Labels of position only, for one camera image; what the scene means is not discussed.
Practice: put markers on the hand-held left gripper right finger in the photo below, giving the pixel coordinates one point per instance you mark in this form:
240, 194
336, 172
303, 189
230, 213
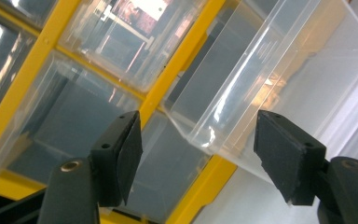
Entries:
286, 155

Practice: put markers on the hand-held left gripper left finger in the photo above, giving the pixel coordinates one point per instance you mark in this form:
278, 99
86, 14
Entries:
115, 161

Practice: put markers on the clear plastic drawer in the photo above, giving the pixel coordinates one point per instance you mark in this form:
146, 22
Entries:
292, 62

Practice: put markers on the yellow and black organizer cabinet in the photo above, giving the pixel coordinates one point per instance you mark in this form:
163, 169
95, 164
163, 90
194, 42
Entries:
180, 62

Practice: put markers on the set of clear drawers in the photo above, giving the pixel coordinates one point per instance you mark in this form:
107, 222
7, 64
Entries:
74, 124

